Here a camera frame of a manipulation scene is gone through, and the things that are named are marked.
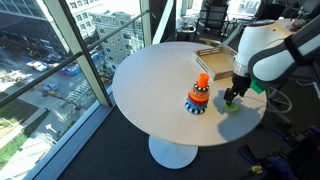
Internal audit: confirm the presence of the large black white ring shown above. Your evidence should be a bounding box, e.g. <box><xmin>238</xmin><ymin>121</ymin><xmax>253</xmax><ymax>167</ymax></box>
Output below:
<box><xmin>183</xmin><ymin>102</ymin><xmax>207</xmax><ymax>116</ymax></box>

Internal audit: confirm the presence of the green toy ring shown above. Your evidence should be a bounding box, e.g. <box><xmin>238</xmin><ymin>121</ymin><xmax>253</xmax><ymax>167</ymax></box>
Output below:
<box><xmin>223</xmin><ymin>101</ymin><xmax>241</xmax><ymax>114</ymax></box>

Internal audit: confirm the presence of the red toy ring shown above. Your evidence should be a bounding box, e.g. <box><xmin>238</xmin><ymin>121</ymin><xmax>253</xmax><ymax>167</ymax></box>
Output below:
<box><xmin>187</xmin><ymin>94</ymin><xmax>210</xmax><ymax>108</ymax></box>

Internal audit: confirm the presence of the orange rod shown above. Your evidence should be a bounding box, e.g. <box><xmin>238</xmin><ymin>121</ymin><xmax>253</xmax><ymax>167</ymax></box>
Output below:
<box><xmin>196</xmin><ymin>72</ymin><xmax>211</xmax><ymax>90</ymax></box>

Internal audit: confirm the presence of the white round table pedestal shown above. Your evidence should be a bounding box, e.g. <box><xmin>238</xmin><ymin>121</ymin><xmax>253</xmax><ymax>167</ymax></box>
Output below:
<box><xmin>147</xmin><ymin>134</ymin><xmax>200</xmax><ymax>170</ymax></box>

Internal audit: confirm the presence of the orange toy ring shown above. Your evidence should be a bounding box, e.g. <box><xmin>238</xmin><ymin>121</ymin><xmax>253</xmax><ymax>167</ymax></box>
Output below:
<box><xmin>189</xmin><ymin>87</ymin><xmax>211</xmax><ymax>103</ymax></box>

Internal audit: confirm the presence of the clutter on small table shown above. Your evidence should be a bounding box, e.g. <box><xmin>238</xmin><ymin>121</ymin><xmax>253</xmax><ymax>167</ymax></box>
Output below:
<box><xmin>288</xmin><ymin>17</ymin><xmax>309</xmax><ymax>33</ymax></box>

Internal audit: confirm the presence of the blue toy ring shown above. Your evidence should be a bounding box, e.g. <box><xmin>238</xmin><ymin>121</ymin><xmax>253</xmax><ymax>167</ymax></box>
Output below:
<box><xmin>185</xmin><ymin>99</ymin><xmax>208</xmax><ymax>112</ymax></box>

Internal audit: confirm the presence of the black mesh chair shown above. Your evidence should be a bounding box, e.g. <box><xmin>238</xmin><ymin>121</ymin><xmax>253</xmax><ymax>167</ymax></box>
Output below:
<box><xmin>192</xmin><ymin>0</ymin><xmax>232</xmax><ymax>43</ymax></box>

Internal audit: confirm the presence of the wooden chair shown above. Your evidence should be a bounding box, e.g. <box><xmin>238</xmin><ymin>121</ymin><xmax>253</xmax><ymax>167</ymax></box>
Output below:
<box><xmin>199</xmin><ymin>36</ymin><xmax>222</xmax><ymax>47</ymax></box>

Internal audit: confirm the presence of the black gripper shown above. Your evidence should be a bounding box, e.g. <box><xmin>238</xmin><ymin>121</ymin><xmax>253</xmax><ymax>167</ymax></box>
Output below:
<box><xmin>222</xmin><ymin>73</ymin><xmax>252</xmax><ymax>107</ymax></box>

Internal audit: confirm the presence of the black robot stand with clamps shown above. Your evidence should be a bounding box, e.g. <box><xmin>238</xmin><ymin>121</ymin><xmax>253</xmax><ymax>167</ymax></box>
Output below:
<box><xmin>237</xmin><ymin>123</ymin><xmax>320</xmax><ymax>180</ymax></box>

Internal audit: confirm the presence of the wooden tray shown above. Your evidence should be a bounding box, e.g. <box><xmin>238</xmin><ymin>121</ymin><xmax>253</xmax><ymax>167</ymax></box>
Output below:
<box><xmin>191</xmin><ymin>44</ymin><xmax>239</xmax><ymax>82</ymax></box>

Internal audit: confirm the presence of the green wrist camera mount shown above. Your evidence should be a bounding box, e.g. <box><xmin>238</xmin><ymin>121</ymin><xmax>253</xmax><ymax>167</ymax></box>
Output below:
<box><xmin>249</xmin><ymin>77</ymin><xmax>272</xmax><ymax>95</ymax></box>

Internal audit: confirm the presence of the small black white ring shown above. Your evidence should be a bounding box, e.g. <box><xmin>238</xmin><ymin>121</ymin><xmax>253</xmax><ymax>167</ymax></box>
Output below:
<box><xmin>193</xmin><ymin>82</ymin><xmax>211</xmax><ymax>93</ymax></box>

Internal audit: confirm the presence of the black stool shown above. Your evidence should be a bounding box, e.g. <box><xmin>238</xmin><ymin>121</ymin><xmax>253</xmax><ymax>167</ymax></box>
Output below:
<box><xmin>265</xmin><ymin>66</ymin><xmax>320</xmax><ymax>115</ymax></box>

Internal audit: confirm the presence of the small white round table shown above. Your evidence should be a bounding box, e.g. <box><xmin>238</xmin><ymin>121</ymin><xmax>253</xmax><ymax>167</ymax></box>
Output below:
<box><xmin>273</xmin><ymin>17</ymin><xmax>309</xmax><ymax>38</ymax></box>

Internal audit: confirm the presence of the black round side table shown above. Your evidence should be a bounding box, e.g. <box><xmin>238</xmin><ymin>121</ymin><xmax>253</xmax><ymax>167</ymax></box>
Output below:
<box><xmin>175</xmin><ymin>24</ymin><xmax>198</xmax><ymax>43</ymax></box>

